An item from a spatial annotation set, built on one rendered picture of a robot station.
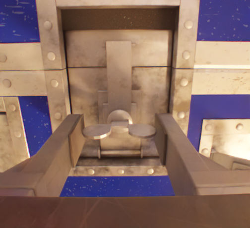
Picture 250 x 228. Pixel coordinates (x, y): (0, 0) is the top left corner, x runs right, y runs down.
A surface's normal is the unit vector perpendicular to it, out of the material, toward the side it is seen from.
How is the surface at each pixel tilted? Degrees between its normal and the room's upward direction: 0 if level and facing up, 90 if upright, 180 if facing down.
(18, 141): 90
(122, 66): 90
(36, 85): 90
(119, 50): 90
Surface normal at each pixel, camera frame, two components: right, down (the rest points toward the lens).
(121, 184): 0.00, 0.29
